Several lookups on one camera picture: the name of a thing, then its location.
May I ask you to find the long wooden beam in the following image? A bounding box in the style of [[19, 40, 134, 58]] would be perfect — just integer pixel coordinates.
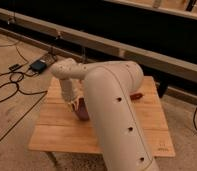
[[0, 8, 197, 83]]

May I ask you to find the purple ceramic bowl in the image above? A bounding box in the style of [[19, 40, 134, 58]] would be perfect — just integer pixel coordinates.
[[75, 98, 89, 121]]

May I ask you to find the red-handled tool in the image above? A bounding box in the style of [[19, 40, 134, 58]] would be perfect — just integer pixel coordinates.
[[130, 93, 143, 100]]

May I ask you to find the black floor cable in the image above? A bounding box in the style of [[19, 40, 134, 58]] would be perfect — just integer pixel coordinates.
[[0, 45, 48, 106]]

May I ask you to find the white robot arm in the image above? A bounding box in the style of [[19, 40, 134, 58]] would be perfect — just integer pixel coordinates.
[[51, 58, 159, 171]]

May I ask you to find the black power adapter box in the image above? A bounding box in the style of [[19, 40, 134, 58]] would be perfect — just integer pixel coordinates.
[[30, 60, 47, 73]]

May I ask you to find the small black plug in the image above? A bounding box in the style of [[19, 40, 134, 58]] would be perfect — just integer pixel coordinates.
[[9, 64, 20, 72]]

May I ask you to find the wooden table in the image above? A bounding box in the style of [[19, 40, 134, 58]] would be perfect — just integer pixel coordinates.
[[29, 76, 175, 157]]

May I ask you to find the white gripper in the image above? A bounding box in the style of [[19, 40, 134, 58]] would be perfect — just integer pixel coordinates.
[[61, 79, 82, 112]]

